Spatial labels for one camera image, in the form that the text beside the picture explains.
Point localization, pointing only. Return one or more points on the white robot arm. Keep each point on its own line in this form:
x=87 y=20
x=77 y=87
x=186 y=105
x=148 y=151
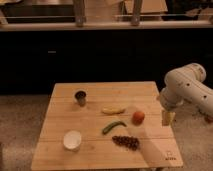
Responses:
x=185 y=84

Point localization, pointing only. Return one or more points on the white bowl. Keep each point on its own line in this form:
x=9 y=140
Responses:
x=72 y=140

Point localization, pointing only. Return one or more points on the metal cup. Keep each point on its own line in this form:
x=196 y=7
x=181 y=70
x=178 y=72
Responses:
x=80 y=96

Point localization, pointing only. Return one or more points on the yellow banana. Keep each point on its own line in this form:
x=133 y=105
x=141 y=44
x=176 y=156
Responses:
x=112 y=111

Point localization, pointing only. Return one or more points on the long wooden counter shelf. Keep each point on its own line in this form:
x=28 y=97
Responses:
x=106 y=26

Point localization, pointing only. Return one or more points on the right metal post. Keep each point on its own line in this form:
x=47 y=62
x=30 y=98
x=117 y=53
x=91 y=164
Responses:
x=137 y=5

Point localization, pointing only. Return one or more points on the red apple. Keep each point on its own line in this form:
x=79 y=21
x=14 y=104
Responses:
x=138 y=117

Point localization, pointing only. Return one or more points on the left metal post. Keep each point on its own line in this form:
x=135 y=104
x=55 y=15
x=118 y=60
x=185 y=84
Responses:
x=79 y=11

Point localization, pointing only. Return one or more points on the metal post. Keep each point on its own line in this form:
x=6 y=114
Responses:
x=79 y=11
x=137 y=5

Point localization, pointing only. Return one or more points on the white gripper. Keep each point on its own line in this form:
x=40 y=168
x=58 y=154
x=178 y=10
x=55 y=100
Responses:
x=169 y=105

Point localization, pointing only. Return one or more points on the dark grape bunch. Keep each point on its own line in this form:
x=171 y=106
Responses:
x=126 y=141

